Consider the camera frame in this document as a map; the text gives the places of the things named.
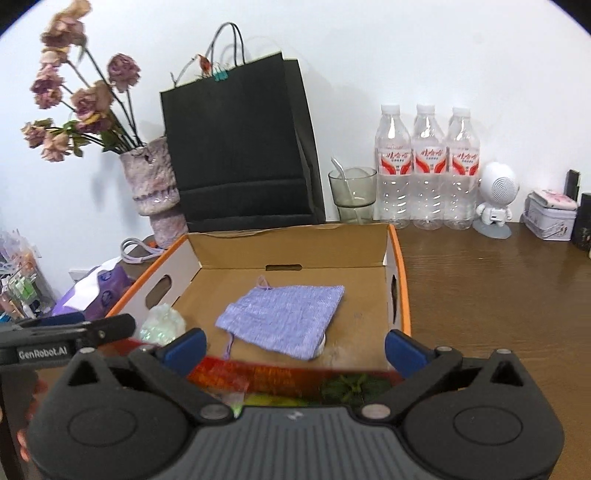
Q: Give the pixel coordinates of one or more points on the person's left hand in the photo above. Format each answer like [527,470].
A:
[39,388]

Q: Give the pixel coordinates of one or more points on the purple knitted pouch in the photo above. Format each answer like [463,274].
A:
[281,314]

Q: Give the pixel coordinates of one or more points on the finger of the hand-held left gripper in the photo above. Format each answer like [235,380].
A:
[113,326]
[55,322]

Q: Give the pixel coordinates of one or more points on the teal binder clip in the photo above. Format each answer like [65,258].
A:
[220,74]

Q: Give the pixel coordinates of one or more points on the floral tin box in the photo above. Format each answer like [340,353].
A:
[549,217]

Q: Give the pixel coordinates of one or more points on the clear plastic spoon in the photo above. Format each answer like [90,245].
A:
[338,168]

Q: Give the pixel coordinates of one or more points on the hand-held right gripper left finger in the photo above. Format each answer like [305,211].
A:
[189,346]

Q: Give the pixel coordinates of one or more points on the white astronaut speaker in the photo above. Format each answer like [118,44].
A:
[501,184]

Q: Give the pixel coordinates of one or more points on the tinted glass cup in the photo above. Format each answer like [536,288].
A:
[353,203]

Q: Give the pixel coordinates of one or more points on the orange-rimmed cardboard box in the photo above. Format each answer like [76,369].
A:
[277,249]

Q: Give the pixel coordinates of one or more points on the black paper bag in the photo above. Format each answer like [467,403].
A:
[231,138]

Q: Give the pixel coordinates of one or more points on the clear water bottle red label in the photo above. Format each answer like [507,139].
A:
[429,161]
[392,161]
[463,161]

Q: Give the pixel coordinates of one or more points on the textured pink glass vase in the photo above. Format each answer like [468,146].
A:
[150,180]

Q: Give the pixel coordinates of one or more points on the small red tag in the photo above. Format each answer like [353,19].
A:
[203,64]

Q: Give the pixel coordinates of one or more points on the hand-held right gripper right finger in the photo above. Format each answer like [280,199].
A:
[404,350]

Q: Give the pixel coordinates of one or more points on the purple tissue pack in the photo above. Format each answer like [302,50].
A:
[106,284]

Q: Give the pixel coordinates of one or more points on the dried pink flower bouquet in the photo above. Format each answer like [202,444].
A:
[124,69]

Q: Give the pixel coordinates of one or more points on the rack of small cosmetics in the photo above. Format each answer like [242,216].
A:
[21,281]

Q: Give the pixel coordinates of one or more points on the iridescent wrapper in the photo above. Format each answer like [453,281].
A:
[159,323]

